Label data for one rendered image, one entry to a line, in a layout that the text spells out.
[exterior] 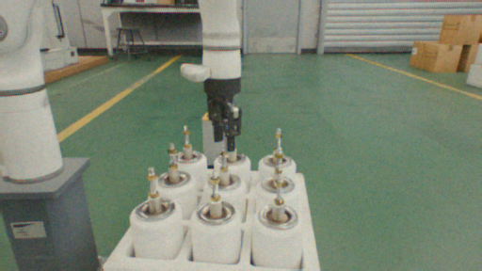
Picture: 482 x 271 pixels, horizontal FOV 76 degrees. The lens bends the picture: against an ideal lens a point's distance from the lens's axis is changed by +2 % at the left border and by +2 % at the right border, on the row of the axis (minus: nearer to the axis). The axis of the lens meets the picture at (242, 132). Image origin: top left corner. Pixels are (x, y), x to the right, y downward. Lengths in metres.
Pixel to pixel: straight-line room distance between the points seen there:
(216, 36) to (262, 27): 4.94
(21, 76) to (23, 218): 0.27
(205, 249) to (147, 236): 0.11
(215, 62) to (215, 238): 0.32
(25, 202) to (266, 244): 0.46
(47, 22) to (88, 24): 2.00
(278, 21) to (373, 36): 1.64
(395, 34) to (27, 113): 5.79
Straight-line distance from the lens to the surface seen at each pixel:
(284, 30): 5.55
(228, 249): 0.60
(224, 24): 0.57
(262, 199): 0.68
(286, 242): 0.58
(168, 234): 0.62
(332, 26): 5.67
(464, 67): 4.34
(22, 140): 0.69
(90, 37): 6.03
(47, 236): 0.75
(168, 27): 5.61
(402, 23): 6.10
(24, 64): 0.70
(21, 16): 0.64
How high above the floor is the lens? 0.60
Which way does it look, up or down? 21 degrees down
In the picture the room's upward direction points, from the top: straight up
